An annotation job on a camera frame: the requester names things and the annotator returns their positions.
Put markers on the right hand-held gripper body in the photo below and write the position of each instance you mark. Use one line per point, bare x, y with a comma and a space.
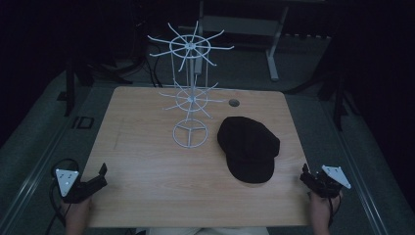
328, 183

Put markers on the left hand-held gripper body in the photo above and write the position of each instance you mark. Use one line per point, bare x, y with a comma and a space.
72, 186

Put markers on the black hat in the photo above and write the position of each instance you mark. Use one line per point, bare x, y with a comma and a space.
249, 148

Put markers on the person's left hand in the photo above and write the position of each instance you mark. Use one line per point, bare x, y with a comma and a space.
77, 210

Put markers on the person's right hand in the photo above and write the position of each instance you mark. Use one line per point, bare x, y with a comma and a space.
323, 209

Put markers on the black floor socket box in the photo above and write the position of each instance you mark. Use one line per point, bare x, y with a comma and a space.
83, 122

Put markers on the black metal stand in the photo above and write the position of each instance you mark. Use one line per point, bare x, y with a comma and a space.
70, 88
339, 98

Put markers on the white metal desk frame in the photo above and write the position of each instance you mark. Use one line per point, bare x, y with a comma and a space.
272, 42

